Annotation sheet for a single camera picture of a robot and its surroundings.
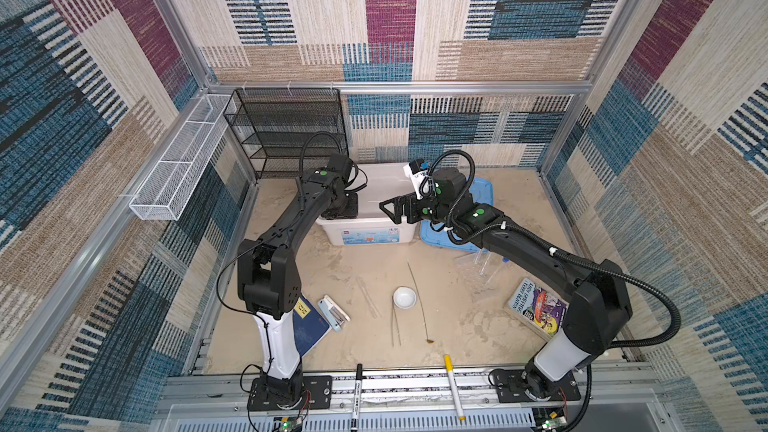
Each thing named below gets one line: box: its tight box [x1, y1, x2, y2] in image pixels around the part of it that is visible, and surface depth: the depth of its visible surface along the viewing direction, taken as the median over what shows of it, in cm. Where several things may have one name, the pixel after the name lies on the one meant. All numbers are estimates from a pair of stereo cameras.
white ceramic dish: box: [393, 286, 417, 310], surface depth 90 cm
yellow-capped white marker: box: [443, 355, 465, 421], surface depth 76 cm
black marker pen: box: [351, 363, 367, 432], surface depth 73 cm
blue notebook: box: [292, 294, 332, 358], surface depth 84 cm
